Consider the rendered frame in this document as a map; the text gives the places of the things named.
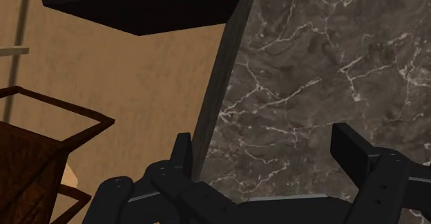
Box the dark brown wooden chair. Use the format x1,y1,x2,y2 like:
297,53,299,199
0,85,116,224

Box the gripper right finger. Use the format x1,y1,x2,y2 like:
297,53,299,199
331,122,431,224

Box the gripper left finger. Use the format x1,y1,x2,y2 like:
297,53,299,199
82,132,238,224

